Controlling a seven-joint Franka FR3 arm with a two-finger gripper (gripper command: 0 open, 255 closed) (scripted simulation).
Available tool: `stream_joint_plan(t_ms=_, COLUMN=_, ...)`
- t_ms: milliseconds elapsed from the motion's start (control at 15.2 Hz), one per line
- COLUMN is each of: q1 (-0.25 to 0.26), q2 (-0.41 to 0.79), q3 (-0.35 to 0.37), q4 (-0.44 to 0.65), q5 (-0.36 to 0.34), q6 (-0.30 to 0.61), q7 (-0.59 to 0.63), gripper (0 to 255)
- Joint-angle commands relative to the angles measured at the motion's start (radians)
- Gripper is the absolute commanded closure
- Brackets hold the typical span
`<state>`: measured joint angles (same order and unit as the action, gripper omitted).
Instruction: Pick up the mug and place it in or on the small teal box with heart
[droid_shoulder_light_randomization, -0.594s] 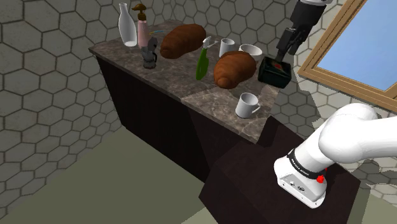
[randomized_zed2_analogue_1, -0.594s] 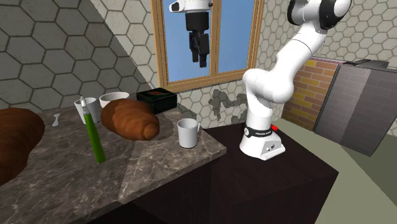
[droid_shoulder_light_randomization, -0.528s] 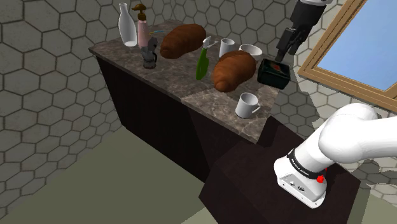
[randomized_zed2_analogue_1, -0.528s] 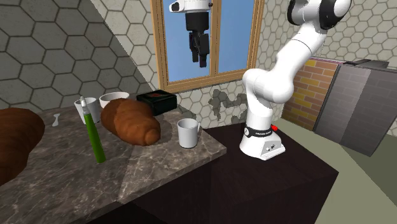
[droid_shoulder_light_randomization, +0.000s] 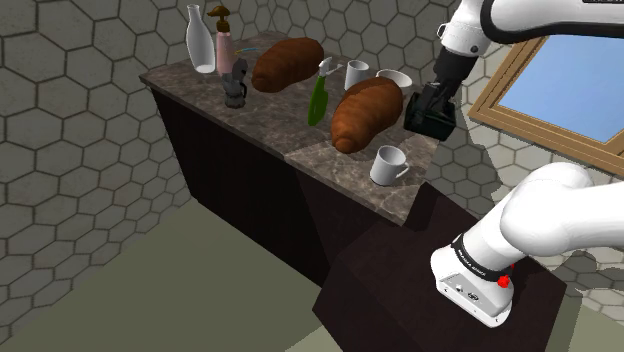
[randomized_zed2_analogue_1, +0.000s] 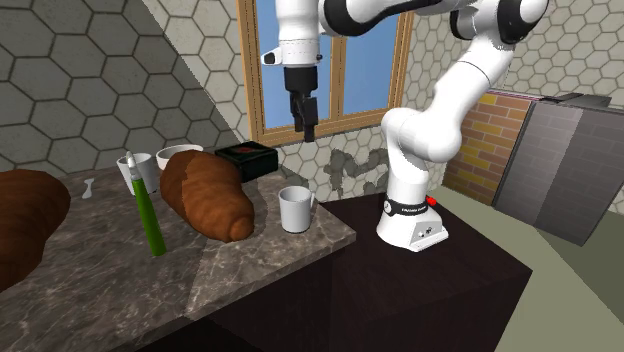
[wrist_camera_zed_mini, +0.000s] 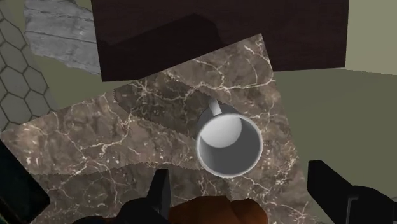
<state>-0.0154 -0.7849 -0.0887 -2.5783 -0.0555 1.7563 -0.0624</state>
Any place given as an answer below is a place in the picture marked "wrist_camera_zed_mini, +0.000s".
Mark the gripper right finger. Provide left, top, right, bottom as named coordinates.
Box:
left=307, top=160, right=397, bottom=224

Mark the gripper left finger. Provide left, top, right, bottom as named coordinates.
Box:
left=73, top=168, right=172, bottom=224

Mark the brown rounded thing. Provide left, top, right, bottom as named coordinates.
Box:
left=168, top=195, right=269, bottom=224

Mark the white mug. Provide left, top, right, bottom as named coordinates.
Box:
left=195, top=97, right=264, bottom=179

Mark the black box-shaped thing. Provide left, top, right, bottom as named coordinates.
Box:
left=0, top=139, right=51, bottom=224

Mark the dark brown robot stand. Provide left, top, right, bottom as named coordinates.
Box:
left=90, top=0, right=350, bottom=82

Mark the grey wooden board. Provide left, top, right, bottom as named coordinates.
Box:
left=24, top=0, right=102, bottom=76

